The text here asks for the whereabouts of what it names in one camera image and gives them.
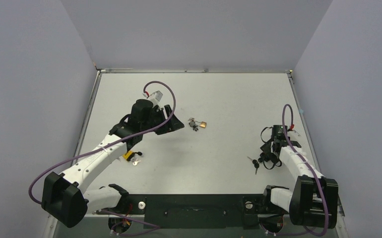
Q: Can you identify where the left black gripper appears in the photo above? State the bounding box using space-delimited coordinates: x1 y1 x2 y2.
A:
141 105 184 135

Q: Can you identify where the black key bunch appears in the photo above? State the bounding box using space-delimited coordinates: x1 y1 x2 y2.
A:
189 121 198 131

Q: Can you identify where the brass padlock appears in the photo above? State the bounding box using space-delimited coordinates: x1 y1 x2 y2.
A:
188 118 207 128

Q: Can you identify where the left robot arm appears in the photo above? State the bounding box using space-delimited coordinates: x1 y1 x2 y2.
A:
41 99 185 228

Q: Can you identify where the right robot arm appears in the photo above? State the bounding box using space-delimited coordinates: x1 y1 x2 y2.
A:
259 125 338 229

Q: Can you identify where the yellow padlock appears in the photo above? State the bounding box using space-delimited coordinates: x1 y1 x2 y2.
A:
122 151 143 162

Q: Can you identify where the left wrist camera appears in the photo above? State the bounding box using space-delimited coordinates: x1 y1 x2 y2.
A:
146 91 163 108

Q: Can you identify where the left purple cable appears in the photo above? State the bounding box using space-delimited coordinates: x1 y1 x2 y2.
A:
28 80 177 205

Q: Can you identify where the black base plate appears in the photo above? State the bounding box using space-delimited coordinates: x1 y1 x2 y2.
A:
109 194 287 229

